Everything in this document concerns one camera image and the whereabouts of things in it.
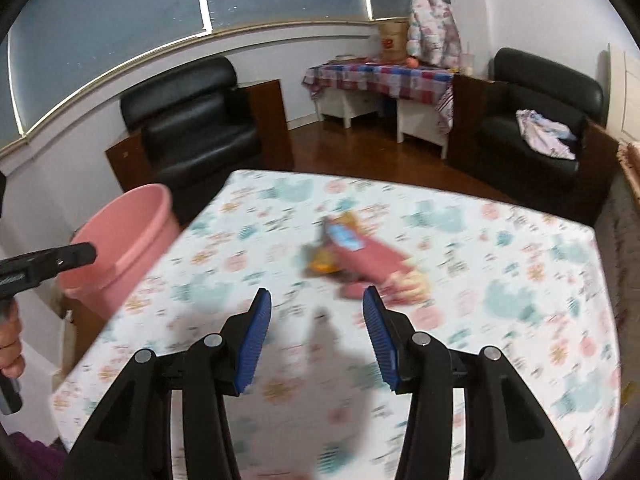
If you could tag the brown patterned blanket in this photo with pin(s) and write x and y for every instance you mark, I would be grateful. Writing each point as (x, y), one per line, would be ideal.
(631, 160)

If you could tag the red blue yellow snack packet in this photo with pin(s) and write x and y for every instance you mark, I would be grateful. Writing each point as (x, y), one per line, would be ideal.
(370, 260)

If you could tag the white desk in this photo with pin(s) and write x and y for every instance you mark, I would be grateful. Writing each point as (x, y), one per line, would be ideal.
(420, 122)

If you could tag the floral tablecloth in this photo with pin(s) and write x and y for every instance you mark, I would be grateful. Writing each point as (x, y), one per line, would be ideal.
(500, 310)

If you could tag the plaid tablecloth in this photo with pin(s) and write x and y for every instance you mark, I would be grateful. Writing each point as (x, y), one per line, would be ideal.
(385, 80)

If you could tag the hanging pink printed jacket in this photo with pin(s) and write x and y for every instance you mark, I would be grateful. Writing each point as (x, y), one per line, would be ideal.
(432, 20)

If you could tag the orange fruit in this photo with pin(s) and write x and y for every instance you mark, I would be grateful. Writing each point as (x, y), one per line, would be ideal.
(413, 62)

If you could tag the large curved window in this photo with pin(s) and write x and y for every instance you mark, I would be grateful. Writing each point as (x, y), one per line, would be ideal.
(125, 20)

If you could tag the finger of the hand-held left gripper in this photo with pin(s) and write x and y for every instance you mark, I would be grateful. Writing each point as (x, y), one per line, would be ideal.
(60, 261)

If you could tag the pale printed cloth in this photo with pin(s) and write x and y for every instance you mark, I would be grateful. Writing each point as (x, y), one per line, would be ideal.
(542, 132)

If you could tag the person's left hand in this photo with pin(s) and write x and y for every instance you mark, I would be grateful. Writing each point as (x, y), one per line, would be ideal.
(10, 345)

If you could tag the pink plastic bucket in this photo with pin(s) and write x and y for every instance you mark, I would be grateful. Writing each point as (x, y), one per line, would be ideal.
(125, 240)

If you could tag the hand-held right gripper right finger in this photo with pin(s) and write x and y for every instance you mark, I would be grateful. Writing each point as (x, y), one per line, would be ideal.
(380, 345)

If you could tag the black leather armchair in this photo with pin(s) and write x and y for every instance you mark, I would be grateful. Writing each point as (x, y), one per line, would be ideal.
(200, 125)
(530, 180)

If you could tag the person's purple clothing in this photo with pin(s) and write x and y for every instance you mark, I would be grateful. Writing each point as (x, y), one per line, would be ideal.
(30, 460)

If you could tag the cream headboard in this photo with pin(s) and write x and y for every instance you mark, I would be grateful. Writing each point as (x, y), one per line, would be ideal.
(625, 95)

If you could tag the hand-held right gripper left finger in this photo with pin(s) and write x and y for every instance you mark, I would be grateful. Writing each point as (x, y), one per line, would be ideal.
(255, 340)

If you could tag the brown paper bag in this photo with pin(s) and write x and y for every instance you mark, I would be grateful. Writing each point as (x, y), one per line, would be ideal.
(393, 42)

